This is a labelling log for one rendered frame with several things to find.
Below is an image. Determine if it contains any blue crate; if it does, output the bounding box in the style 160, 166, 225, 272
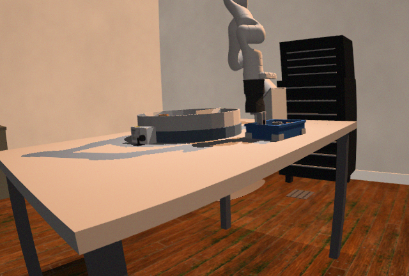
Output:
244, 119, 306, 141

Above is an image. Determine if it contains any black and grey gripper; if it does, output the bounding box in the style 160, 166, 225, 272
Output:
243, 65, 277, 125

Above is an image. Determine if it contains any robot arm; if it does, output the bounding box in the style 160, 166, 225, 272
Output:
223, 0, 266, 71

